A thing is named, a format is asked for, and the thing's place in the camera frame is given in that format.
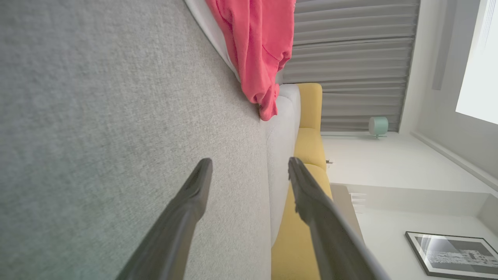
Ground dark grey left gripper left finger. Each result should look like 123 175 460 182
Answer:
116 157 213 280

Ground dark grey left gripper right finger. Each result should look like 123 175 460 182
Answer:
288 157 392 280

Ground red shorts with white stripe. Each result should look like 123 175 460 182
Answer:
205 0 296 121

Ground small grey sofa seat cushion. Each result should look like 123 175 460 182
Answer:
184 0 301 246

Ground black framed picture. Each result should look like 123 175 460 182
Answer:
405 231 498 280

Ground mint green table lamp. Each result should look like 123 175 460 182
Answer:
368 116 389 140

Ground grey fabric sofa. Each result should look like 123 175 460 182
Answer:
0 0 272 280

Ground grey pleated curtain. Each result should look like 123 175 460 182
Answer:
282 0 421 133

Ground bright window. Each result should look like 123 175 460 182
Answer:
455 0 498 125

